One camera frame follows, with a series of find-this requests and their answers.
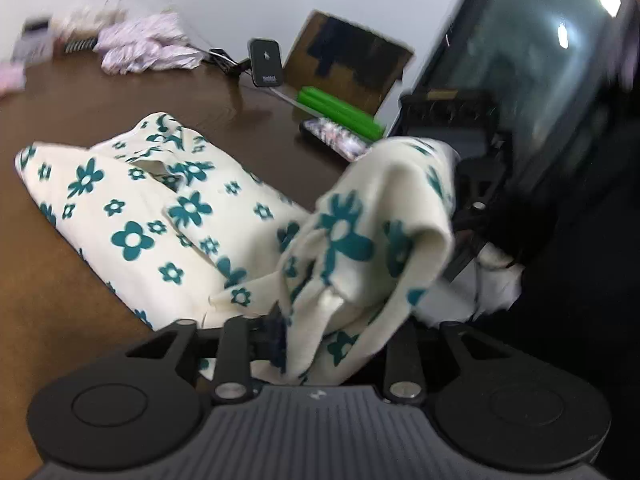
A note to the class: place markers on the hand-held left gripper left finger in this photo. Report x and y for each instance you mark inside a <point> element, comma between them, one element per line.
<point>275,340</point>

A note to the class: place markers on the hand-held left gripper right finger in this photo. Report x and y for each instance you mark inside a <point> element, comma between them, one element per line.
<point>405,365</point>

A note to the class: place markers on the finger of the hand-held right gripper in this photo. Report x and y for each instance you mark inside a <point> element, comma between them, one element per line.
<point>477,195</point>

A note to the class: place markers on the cream floral garment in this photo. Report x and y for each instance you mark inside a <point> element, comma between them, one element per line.
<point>150,220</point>

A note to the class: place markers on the pink floral white dress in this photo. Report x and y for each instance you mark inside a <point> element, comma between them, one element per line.
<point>145,45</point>

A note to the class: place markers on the pink mesh tank top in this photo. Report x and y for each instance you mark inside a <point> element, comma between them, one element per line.
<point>10,80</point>

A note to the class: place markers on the dark television screen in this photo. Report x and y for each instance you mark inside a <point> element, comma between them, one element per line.
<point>540,60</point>

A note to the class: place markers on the green plastic object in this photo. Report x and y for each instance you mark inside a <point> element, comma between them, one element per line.
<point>340,110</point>

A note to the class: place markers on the smartphone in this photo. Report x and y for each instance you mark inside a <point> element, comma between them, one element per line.
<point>335,139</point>

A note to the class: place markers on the cardboard box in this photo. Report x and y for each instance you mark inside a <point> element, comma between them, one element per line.
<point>350,55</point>

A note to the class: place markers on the person's black clothing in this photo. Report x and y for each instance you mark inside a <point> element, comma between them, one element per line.
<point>580,310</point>

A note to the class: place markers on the white crumpled tissue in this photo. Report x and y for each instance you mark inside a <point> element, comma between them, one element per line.
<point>75,22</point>

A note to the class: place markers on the grey tin box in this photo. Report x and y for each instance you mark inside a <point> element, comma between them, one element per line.
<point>32,42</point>

